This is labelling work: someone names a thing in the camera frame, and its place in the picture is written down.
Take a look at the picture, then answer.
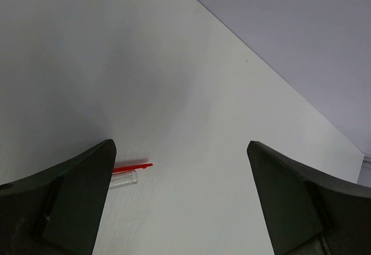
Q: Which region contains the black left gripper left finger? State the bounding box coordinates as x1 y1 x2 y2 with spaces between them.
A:
1 139 117 254

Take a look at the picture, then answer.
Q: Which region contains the red pen cap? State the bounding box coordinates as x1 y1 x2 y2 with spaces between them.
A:
109 163 153 190

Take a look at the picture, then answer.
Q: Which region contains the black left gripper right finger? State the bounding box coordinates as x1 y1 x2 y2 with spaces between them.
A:
247 141 370 254

